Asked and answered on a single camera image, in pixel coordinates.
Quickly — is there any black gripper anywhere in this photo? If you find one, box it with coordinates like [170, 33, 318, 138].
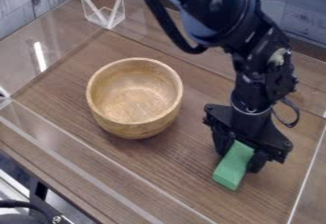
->
[203, 104, 292, 173]

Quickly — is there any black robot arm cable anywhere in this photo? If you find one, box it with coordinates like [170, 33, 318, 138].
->
[271, 97, 302, 129]

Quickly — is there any black cable under table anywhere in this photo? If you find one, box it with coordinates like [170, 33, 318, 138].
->
[0, 199, 36, 212]

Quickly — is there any wooden bowl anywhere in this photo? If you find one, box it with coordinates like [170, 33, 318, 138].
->
[85, 57, 183, 139]

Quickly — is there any green rectangular stick block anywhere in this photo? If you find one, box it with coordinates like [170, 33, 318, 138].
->
[212, 140, 255, 191]

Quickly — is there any black metal table frame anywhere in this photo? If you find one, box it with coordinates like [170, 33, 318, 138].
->
[29, 178, 85, 224]

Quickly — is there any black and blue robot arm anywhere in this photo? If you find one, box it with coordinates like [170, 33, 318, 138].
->
[144, 0, 298, 173]

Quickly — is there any clear acrylic triangular bracket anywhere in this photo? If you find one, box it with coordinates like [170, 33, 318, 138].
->
[81, 0, 125, 30]

